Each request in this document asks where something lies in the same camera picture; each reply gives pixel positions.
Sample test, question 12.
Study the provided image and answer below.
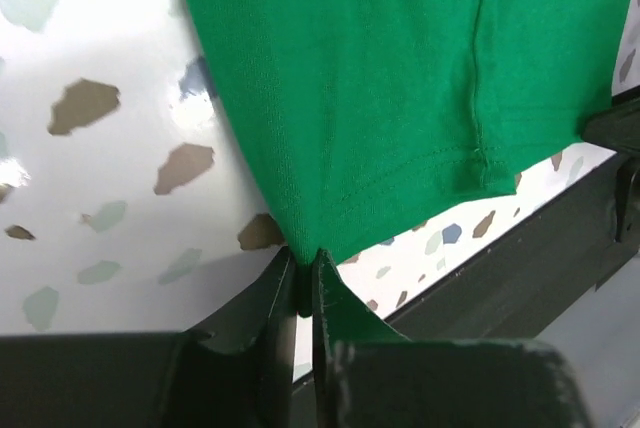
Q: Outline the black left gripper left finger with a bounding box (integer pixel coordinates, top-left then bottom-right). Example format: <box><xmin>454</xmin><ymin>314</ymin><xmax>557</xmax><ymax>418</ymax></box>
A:
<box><xmin>174</xmin><ymin>248</ymin><xmax>296</xmax><ymax>427</ymax></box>

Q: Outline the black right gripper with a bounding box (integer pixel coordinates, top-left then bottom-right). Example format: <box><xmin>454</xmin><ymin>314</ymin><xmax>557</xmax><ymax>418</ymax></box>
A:
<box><xmin>582</xmin><ymin>98</ymin><xmax>639</xmax><ymax>243</ymax></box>

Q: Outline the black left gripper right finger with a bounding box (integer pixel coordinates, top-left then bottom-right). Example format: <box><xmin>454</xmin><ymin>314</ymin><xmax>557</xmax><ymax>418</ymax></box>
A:
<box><xmin>311</xmin><ymin>249</ymin><xmax>409</xmax><ymax>427</ymax></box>

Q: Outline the green t-shirt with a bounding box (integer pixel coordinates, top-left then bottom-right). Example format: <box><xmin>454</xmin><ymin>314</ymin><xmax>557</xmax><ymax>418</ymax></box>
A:
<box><xmin>167</xmin><ymin>0</ymin><xmax>640</xmax><ymax>344</ymax></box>

